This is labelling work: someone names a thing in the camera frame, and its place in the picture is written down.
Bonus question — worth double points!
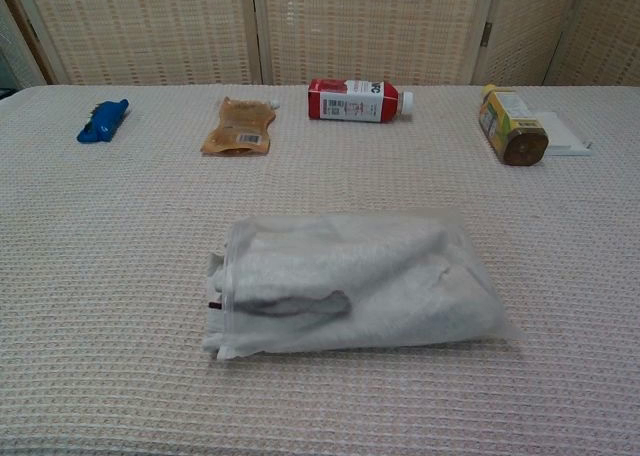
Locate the frosted plastic zip bag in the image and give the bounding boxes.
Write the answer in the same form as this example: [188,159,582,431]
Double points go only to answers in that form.
[201,212,524,361]

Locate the pink woven tablecloth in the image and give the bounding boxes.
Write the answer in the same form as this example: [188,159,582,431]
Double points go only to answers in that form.
[0,83,640,456]

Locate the red labelled drink bottle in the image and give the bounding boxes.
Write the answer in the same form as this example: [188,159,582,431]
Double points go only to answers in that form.
[307,78,416,125]

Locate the brown spouted pouch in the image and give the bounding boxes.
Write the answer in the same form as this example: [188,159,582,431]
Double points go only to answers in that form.
[200,96,282,156]

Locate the woven folding screen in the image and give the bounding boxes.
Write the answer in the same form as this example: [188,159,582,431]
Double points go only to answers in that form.
[0,0,640,88]

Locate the yellow labelled tea bottle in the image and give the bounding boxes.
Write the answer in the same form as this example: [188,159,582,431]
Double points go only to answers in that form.
[478,83,550,167]

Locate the blue brush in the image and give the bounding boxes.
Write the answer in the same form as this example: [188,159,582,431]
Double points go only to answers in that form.
[75,98,131,144]

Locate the white flat box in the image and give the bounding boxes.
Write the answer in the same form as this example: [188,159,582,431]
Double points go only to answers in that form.
[533,110,595,158]

